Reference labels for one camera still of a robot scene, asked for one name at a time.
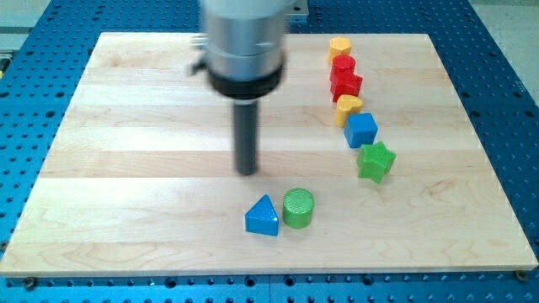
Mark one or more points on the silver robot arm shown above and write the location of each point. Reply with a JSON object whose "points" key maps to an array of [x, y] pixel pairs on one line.
{"points": [[242, 44]]}

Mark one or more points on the blue triangle block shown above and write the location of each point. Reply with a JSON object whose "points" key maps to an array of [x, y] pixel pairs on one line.
{"points": [[262, 218]]}

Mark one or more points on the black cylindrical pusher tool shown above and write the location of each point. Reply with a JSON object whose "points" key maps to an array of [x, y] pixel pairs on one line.
{"points": [[245, 123]]}

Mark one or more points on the green cylinder block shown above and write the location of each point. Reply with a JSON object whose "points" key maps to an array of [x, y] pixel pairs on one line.
{"points": [[298, 206]]}

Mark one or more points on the blue cube block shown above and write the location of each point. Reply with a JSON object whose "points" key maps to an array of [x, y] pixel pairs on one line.
{"points": [[360, 129]]}

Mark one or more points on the red angular block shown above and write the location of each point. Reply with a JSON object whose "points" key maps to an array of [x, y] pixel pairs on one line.
{"points": [[345, 84]]}

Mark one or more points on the green star block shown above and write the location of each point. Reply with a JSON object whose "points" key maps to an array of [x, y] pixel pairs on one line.
{"points": [[375, 161]]}

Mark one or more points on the red cylinder block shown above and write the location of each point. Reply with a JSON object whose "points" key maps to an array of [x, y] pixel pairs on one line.
{"points": [[342, 66]]}

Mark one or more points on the yellow hexagon block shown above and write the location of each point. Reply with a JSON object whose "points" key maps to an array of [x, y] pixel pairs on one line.
{"points": [[338, 46]]}

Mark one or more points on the wooden board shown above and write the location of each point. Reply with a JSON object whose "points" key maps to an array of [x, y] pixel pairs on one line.
{"points": [[140, 178]]}

